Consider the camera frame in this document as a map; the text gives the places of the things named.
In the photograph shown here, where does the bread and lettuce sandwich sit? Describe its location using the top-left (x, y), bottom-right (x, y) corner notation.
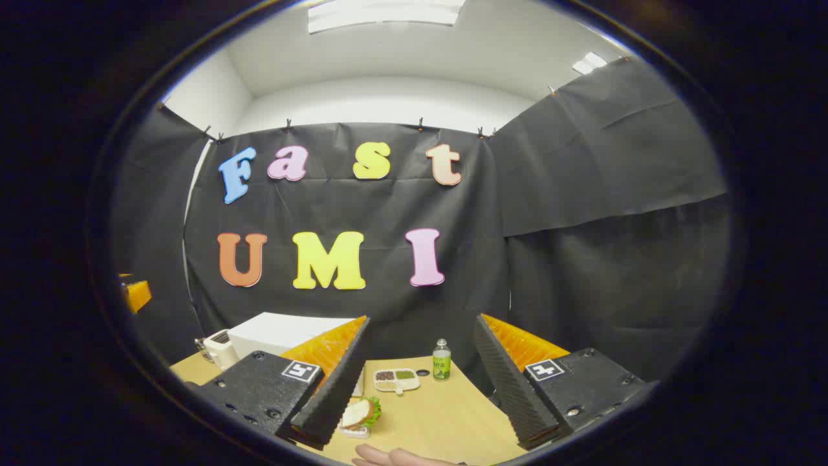
top-left (341, 396), bottom-right (382, 429)

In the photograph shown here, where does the large ceiling light panel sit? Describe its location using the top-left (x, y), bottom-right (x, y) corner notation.
top-left (307, 0), bottom-right (466, 34)

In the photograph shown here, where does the white divided grain plate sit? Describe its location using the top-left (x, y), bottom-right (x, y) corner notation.
top-left (373, 368), bottom-right (421, 395)

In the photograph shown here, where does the green drink bottle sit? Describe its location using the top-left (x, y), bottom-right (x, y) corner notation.
top-left (432, 338), bottom-right (452, 381)

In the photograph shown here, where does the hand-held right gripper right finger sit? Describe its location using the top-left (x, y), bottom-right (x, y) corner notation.
top-left (474, 313), bottom-right (657, 450)

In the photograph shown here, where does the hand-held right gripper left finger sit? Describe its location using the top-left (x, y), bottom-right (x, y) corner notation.
top-left (188, 315), bottom-right (373, 452)

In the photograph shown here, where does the small ceiling light panel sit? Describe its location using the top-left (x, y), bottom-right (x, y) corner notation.
top-left (572, 52), bottom-right (609, 75)

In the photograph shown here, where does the cream toaster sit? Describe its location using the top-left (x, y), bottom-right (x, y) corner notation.
top-left (202, 329), bottom-right (240, 371)

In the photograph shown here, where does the white microwave oven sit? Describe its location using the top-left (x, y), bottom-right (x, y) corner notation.
top-left (228, 312), bottom-right (366, 397)

